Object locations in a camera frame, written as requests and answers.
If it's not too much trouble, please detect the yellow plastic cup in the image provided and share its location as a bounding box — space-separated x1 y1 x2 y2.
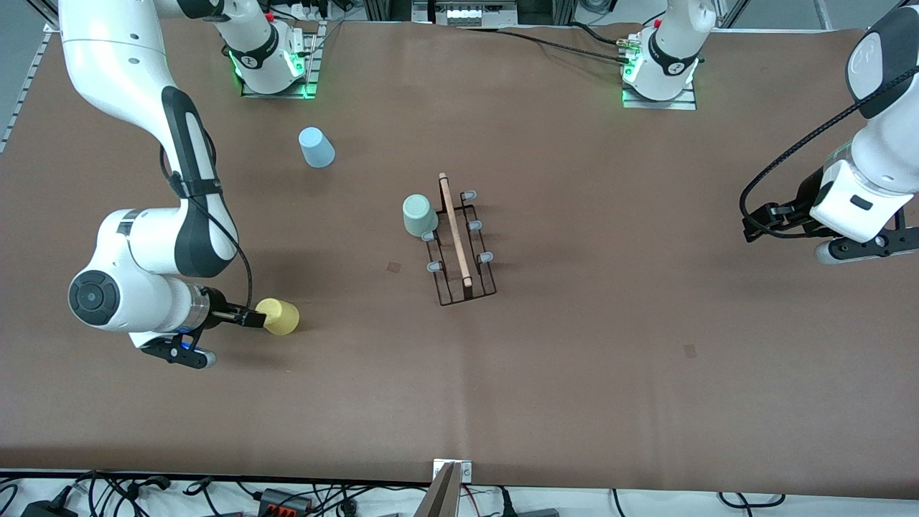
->
255 298 300 336

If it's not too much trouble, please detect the pale green plastic cup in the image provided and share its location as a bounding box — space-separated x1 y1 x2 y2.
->
402 194 440 238

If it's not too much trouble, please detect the black wire cup holder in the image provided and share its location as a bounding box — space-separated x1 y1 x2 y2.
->
421 172 498 308

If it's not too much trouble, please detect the light blue plastic cup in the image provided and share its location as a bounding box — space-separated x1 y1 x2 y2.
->
299 127 336 169

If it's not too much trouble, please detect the black orange connector box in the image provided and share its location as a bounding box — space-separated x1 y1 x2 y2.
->
257 488 314 515

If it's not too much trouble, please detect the brown table mat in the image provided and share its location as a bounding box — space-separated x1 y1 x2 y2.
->
0 14 919 498

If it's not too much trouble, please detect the black power adapter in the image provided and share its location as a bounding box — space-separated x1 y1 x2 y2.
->
20 498 78 517

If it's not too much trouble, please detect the white power strip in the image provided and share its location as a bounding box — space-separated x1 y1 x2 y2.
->
431 0 519 27
284 0 331 21

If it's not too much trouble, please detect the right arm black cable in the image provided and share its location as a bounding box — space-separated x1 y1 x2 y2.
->
159 126 254 317

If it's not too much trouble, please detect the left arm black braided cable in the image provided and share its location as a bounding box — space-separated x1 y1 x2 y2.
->
740 65 919 239

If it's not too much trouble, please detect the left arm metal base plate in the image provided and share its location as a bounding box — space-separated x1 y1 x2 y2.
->
622 85 698 111

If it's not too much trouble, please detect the thick black table cable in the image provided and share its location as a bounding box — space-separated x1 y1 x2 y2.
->
459 26 634 67
567 20 633 48

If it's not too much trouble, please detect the camera mount post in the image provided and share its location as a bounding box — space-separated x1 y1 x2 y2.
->
415 460 473 517

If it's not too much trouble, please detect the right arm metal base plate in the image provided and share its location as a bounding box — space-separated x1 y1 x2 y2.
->
241 22 321 99

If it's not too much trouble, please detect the aluminium frame rail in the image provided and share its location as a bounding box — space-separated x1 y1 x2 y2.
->
0 32 52 153

